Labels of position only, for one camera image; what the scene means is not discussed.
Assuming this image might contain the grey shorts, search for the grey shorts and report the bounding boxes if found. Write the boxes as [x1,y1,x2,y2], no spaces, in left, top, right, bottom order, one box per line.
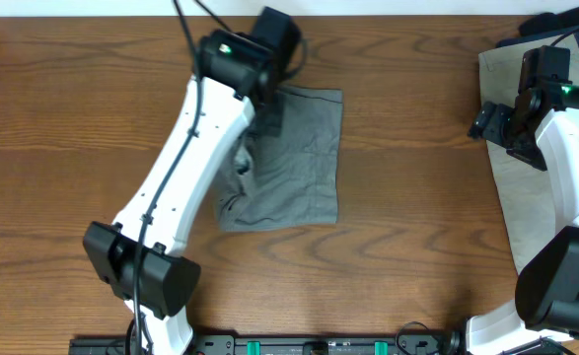
[213,86,344,232]

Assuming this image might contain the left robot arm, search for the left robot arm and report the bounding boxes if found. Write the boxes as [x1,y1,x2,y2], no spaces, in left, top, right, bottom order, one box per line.
[83,30,302,354]

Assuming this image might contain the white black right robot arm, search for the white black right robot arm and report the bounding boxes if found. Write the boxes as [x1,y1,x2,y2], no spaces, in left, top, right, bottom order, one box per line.
[464,81,579,354]

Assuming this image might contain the black garment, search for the black garment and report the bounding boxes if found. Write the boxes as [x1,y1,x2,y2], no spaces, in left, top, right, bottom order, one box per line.
[518,7,579,36]

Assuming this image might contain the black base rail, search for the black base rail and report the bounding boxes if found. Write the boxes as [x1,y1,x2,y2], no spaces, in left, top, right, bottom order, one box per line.
[69,330,576,355]

